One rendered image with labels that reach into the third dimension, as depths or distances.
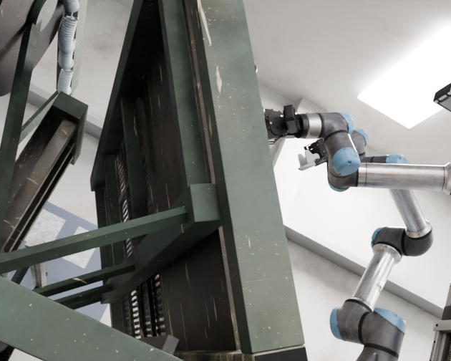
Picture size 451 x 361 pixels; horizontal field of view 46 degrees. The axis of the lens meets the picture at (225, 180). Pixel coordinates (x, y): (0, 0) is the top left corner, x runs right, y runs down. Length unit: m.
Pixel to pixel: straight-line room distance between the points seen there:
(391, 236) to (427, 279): 3.80
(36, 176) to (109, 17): 3.15
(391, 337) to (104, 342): 1.16
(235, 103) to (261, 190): 0.19
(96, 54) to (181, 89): 4.09
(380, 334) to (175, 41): 1.16
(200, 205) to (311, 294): 4.17
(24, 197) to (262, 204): 1.70
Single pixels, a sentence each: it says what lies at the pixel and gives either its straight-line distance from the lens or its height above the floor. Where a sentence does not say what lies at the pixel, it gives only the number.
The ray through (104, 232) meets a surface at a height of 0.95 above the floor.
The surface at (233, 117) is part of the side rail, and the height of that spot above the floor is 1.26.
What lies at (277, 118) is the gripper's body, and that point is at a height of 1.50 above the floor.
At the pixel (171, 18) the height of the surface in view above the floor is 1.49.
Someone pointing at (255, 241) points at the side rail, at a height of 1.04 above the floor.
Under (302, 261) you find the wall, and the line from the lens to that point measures 5.19.
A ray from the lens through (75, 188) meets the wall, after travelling 4.77.
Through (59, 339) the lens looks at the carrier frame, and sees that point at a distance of 0.93.
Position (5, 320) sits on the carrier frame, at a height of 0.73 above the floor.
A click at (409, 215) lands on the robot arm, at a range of 2.04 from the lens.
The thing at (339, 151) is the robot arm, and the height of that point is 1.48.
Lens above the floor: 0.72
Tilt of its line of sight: 23 degrees up
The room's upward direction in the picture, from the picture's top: 24 degrees clockwise
